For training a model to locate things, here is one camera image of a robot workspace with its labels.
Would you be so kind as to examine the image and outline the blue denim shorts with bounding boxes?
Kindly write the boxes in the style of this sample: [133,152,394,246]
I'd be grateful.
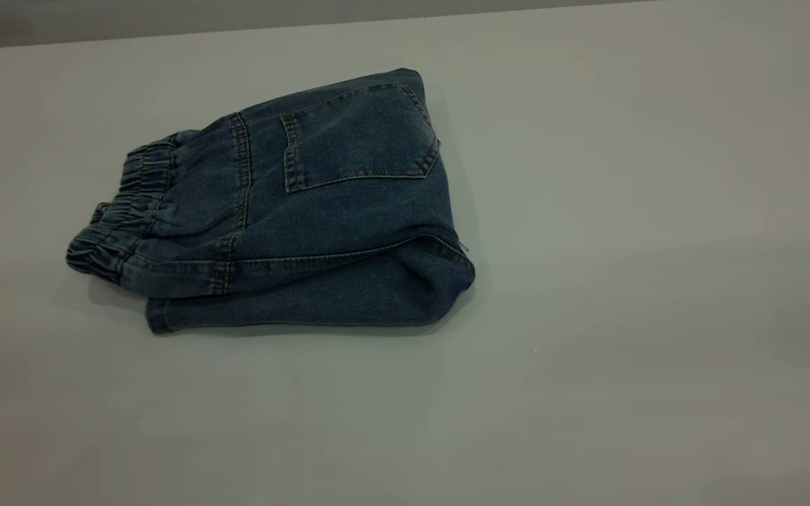
[65,67,476,335]

